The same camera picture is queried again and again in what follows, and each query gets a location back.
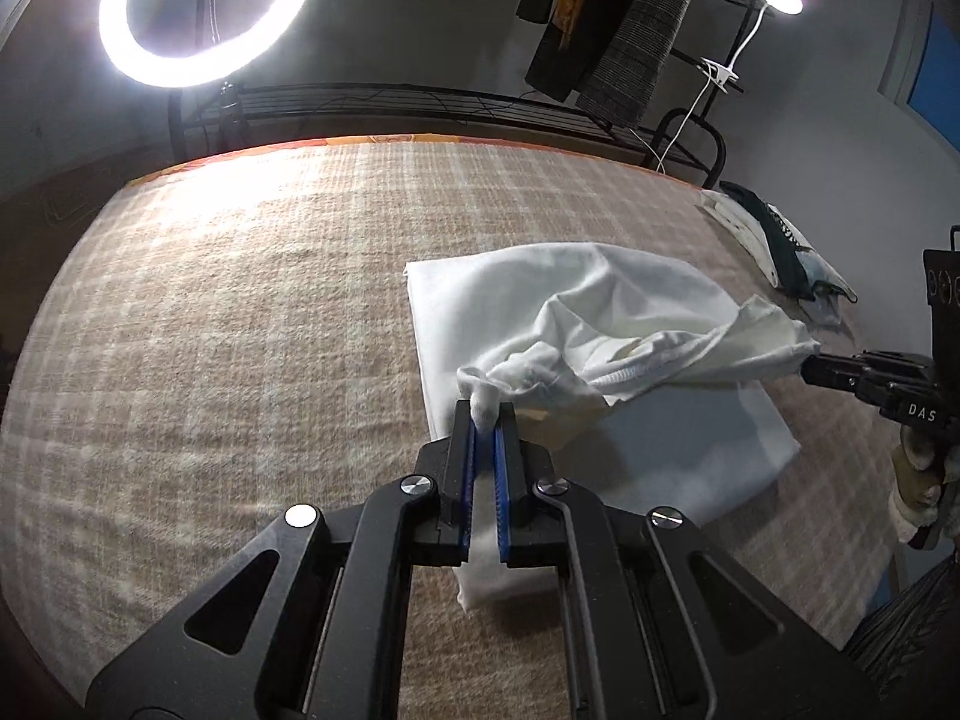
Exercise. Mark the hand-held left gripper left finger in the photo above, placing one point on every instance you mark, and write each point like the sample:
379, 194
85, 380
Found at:
466, 465

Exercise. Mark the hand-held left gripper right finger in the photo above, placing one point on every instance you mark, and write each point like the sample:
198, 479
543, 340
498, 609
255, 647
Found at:
504, 472

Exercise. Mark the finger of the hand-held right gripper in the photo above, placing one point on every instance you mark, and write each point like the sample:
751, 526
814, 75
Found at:
892, 361
829, 375

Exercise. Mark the white t-shirt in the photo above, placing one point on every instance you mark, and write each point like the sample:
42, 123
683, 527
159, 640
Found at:
637, 292

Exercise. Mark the black metal clothes rack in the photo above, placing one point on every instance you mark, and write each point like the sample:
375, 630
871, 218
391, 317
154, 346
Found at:
375, 101

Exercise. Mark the person's right hand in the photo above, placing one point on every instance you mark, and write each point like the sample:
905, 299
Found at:
916, 491

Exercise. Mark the light blue folded garment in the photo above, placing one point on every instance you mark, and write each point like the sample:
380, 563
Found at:
821, 277

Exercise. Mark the dark green folded cloth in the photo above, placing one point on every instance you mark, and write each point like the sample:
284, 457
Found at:
772, 240

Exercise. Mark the white folded cloth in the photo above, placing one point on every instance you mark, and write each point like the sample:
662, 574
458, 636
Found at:
739, 221

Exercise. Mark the window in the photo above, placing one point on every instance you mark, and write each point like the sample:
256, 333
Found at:
941, 75

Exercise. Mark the person's dark striped clothing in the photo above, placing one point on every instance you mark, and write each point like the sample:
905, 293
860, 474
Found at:
907, 630

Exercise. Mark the grey plaid coat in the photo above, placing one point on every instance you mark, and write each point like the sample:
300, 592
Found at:
637, 52

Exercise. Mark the dark hanging garment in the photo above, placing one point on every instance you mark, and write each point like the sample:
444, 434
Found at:
555, 60

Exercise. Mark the black metal chair frame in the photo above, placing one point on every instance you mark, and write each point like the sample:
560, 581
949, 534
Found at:
718, 150

